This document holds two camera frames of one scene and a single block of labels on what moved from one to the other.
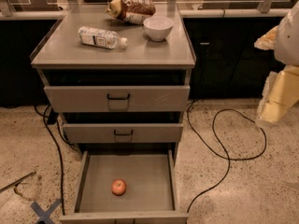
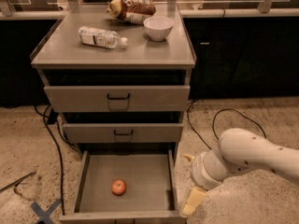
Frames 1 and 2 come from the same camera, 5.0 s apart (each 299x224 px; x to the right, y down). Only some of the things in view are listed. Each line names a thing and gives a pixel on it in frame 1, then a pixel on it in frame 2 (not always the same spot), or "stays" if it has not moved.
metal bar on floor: x=15 y=184 stays
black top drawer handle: x=118 y=98 stays
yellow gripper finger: x=267 y=41 to x=206 y=169
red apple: x=119 y=187 stays
